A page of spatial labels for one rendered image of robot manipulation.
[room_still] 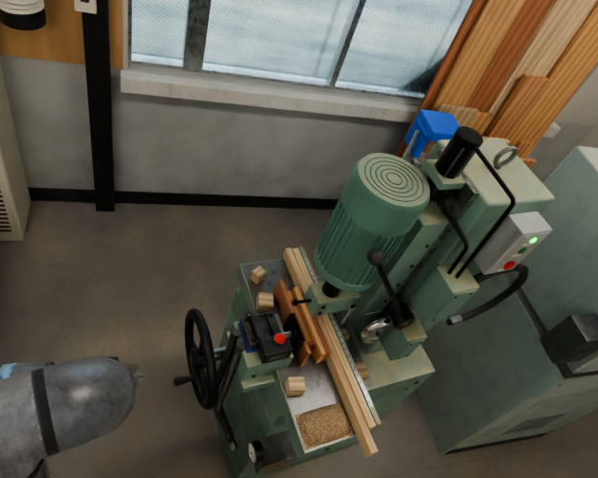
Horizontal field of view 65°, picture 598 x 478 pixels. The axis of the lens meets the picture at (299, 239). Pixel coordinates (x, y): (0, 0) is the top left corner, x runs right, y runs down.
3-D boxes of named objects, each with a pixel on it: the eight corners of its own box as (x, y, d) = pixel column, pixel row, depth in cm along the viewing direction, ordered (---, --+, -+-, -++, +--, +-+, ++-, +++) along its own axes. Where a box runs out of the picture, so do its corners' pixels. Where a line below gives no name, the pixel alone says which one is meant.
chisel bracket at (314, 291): (301, 300, 137) (309, 283, 131) (342, 292, 143) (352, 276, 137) (310, 321, 133) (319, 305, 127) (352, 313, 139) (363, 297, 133)
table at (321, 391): (207, 278, 150) (210, 266, 146) (293, 266, 163) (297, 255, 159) (264, 473, 117) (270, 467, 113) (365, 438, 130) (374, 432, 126)
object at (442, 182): (411, 181, 110) (447, 122, 97) (438, 179, 113) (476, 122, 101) (428, 206, 105) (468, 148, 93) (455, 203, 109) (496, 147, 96)
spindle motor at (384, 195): (303, 242, 123) (343, 152, 100) (359, 235, 130) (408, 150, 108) (327, 298, 113) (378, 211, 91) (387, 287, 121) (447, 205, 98)
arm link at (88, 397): (134, 339, 66) (106, 370, 124) (34, 365, 60) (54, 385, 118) (154, 421, 64) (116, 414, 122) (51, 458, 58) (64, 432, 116)
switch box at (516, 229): (470, 256, 118) (508, 213, 107) (498, 251, 122) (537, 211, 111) (483, 276, 115) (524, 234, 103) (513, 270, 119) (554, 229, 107)
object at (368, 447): (282, 255, 157) (285, 248, 154) (288, 255, 158) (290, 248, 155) (365, 458, 121) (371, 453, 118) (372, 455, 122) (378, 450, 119)
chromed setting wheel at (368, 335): (352, 340, 136) (368, 318, 127) (387, 331, 141) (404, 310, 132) (356, 349, 134) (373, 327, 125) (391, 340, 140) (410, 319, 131)
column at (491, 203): (338, 298, 164) (436, 137, 112) (389, 288, 174) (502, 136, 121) (364, 356, 152) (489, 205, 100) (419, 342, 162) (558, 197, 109)
